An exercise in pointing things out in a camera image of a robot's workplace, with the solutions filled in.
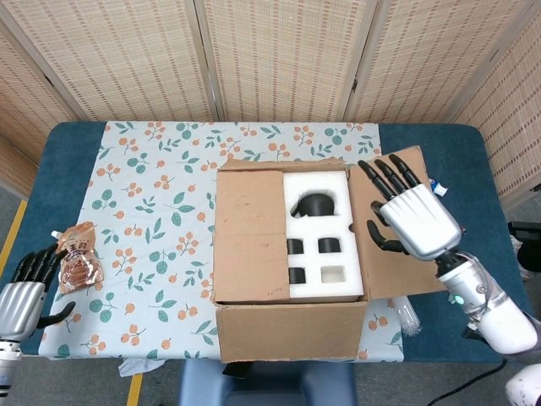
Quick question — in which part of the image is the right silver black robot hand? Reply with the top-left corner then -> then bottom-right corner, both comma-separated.
358,153 -> 462,261

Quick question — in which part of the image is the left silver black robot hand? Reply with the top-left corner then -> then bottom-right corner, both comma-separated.
0,244 -> 77,343

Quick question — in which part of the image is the red cardboard box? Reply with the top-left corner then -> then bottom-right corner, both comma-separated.
212,145 -> 447,364

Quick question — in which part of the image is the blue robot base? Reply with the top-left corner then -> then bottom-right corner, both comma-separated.
177,360 -> 358,406

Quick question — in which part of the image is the orange sauce pouch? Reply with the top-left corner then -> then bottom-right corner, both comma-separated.
50,221 -> 105,295

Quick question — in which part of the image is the bundle of clear straws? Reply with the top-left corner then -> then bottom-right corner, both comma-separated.
391,294 -> 422,338

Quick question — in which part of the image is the white crumpled bag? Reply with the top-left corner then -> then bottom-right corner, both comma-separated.
509,234 -> 530,278

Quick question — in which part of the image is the black teapot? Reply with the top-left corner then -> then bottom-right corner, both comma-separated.
289,190 -> 338,217

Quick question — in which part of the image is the white foam insert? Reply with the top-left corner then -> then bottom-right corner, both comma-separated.
281,170 -> 365,302

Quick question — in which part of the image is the black object beside table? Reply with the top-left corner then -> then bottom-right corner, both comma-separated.
506,221 -> 541,278

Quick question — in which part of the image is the floral print tablecloth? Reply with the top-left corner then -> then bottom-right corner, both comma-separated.
37,121 -> 405,364

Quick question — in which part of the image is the bamboo folding screen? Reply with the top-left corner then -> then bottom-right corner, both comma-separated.
0,0 -> 541,208

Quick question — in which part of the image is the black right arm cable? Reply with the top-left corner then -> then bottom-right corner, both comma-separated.
430,359 -> 508,406

